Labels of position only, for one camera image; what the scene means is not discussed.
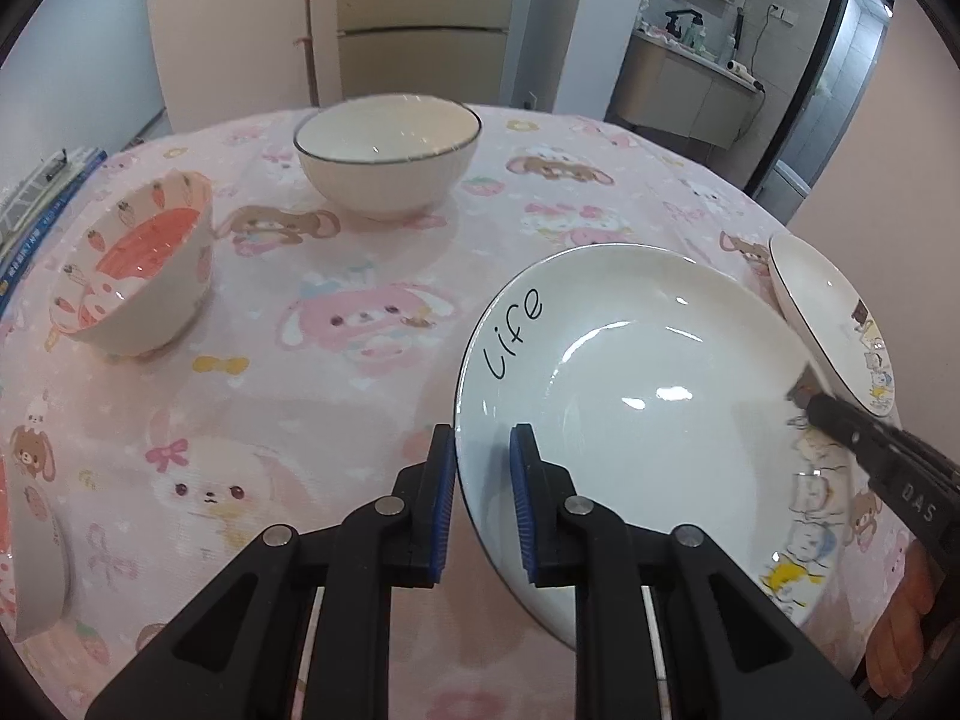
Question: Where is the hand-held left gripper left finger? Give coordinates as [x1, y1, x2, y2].
[84, 424, 459, 720]

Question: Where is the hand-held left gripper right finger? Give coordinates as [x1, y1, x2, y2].
[508, 424, 875, 720]

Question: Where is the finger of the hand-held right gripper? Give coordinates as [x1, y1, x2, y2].
[804, 391, 905, 482]

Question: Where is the small white cartoon-print plate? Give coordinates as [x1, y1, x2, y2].
[769, 232, 898, 418]

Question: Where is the large white cartoon-print plate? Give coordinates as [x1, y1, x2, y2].
[454, 243, 853, 650]

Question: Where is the white bowl with dark rim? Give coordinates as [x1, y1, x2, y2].
[292, 94, 482, 222]

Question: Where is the person's right hand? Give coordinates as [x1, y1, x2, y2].
[868, 540, 943, 702]

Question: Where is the pink cartoon-print tablecloth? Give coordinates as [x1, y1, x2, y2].
[0, 101, 947, 720]

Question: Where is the white hair dryer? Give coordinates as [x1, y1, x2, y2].
[724, 58, 767, 92]

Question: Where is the beige vanity cabinet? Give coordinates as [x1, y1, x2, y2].
[610, 30, 766, 149]

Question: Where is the pink rabbit-print bowl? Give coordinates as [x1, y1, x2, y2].
[49, 171, 215, 358]

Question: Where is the white dish with pink print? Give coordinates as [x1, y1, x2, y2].
[0, 457, 72, 643]

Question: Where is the red broom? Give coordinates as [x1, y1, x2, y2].
[298, 0, 321, 108]

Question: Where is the beige refrigerator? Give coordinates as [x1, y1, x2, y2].
[335, 0, 521, 104]

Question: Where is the stack of books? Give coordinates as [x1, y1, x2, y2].
[0, 145, 110, 302]

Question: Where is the black door frame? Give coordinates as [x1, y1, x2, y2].
[742, 0, 867, 200]

